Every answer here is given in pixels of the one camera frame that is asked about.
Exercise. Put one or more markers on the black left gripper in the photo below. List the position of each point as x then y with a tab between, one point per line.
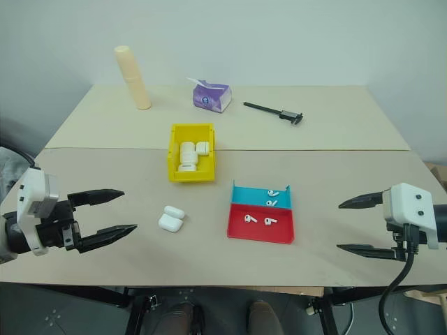
56	230

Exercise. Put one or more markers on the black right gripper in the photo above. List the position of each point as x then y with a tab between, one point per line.
398	237

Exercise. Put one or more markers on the yellow plastic bin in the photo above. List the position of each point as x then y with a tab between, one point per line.
192	176

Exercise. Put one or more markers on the light wooden piece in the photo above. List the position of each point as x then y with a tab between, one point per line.
427	296

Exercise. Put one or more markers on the blue and red tray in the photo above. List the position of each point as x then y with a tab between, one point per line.
258	232

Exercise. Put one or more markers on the dark brown rounded shape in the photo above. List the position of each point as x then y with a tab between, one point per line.
181	319
262	317

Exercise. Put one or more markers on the cream cylindrical tube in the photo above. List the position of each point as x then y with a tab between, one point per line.
132	78

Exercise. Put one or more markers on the black vernier caliper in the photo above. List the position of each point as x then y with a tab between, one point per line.
279	113

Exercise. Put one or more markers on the purple tissue pack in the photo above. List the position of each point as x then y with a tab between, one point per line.
209	99

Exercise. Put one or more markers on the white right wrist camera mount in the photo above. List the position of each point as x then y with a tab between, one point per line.
408	206

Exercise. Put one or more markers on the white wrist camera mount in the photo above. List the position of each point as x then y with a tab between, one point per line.
408	206
35	195

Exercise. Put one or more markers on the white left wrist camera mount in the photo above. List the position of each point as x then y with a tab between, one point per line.
35	195

